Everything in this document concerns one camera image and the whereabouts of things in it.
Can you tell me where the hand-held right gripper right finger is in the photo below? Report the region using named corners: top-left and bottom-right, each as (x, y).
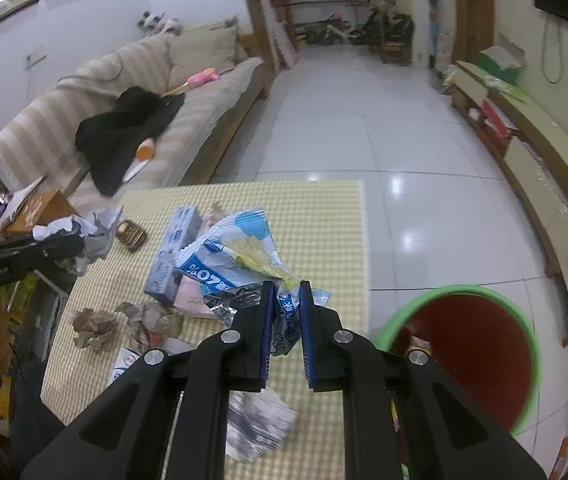
top-left (299, 280), bottom-right (547, 480)

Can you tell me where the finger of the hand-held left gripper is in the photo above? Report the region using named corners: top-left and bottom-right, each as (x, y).
top-left (28, 232), bottom-right (86, 261)
top-left (38, 254), bottom-right (87, 277)

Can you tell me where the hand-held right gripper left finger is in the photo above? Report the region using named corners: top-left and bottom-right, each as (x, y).
top-left (21, 280), bottom-right (279, 480)

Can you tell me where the grey paper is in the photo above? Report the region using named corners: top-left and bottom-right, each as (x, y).
top-left (32, 209), bottom-right (120, 276)

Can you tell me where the blue and white snack bag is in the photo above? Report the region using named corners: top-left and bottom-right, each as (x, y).
top-left (174, 209), bottom-right (332, 356)

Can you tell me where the blue toothpaste box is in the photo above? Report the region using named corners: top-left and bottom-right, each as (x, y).
top-left (143, 206), bottom-right (203, 306)

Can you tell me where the white and blue milk carton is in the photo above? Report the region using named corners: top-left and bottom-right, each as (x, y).
top-left (110, 336), bottom-right (197, 387)

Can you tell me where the red bin with green rim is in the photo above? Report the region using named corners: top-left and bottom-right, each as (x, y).
top-left (373, 284), bottom-right (542, 438)

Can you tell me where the wooden side cabinet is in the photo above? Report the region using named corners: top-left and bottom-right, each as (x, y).
top-left (4, 187), bottom-right (79, 241)

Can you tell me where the open book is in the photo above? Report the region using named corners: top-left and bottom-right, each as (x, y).
top-left (0, 175), bottom-right (47, 226)

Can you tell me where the brown crumpled paper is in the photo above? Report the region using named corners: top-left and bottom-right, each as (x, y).
top-left (71, 308), bottom-right (117, 351)
top-left (114, 301), bottom-right (185, 356)

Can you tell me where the dark brown snack wrapper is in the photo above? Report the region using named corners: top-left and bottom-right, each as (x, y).
top-left (116, 219), bottom-right (148, 252)

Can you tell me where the pink packet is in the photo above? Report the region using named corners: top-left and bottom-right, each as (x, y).
top-left (174, 202), bottom-right (227, 318)

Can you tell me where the black and white patterned wrapper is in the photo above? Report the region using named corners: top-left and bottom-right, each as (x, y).
top-left (226, 391), bottom-right (299, 462)

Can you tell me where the yellow checked tablecloth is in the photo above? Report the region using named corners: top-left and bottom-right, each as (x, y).
top-left (41, 180), bottom-right (409, 480)

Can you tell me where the black jacket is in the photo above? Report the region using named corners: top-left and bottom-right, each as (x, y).
top-left (74, 86), bottom-right (185, 198)

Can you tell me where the person's left leg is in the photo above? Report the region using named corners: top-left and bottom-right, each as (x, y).
top-left (11, 360), bottom-right (72, 480)

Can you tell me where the striped beige sofa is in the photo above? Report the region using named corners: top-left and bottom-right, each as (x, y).
top-left (0, 20), bottom-right (269, 201)

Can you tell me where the pink toy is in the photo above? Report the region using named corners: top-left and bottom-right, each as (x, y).
top-left (186, 67), bottom-right (222, 92)

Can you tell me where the beige cushion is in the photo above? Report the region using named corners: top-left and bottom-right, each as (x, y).
top-left (168, 25), bottom-right (239, 78)

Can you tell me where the panda plush toy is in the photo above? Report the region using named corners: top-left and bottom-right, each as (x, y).
top-left (136, 10), bottom-right (185, 36)

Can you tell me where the red flat box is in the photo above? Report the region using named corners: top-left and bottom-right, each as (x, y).
top-left (479, 102), bottom-right (515, 146)

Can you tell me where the cream television cabinet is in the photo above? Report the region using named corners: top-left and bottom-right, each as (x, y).
top-left (446, 60), bottom-right (568, 346)

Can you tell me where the balance bike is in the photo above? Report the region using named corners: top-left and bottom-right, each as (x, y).
top-left (309, 15), bottom-right (355, 43)

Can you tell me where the chair with dark clothes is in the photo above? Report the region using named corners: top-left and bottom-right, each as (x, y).
top-left (364, 0), bottom-right (415, 63)

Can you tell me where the green cardboard box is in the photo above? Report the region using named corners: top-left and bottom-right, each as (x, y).
top-left (479, 45), bottom-right (525, 86)

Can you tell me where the black television cable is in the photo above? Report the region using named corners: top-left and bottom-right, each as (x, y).
top-left (541, 12), bottom-right (565, 83)

